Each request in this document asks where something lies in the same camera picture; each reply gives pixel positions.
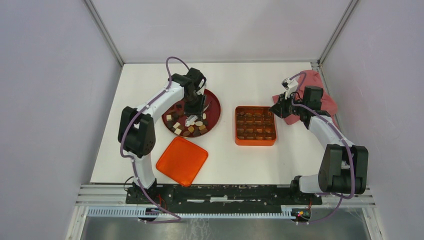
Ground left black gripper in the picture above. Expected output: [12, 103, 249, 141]
[183, 92, 207, 122]

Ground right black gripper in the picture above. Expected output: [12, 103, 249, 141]
[268, 91, 307, 119]

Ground metal serving tongs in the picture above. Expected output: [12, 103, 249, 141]
[184, 101, 212, 127]

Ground orange compartment chocolate box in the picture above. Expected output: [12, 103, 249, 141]
[234, 106, 277, 147]

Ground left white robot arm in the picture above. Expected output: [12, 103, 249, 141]
[118, 68, 206, 204]

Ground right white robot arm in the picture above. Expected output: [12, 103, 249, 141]
[269, 86, 369, 204]

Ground round dark red plate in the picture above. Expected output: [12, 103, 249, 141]
[161, 89, 222, 138]

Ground pink cloth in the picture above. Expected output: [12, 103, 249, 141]
[273, 70, 338, 127]

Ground orange box lid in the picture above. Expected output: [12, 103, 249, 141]
[155, 136, 209, 187]

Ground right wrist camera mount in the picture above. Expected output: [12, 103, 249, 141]
[281, 78, 299, 99]

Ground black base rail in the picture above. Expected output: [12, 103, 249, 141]
[124, 183, 323, 215]

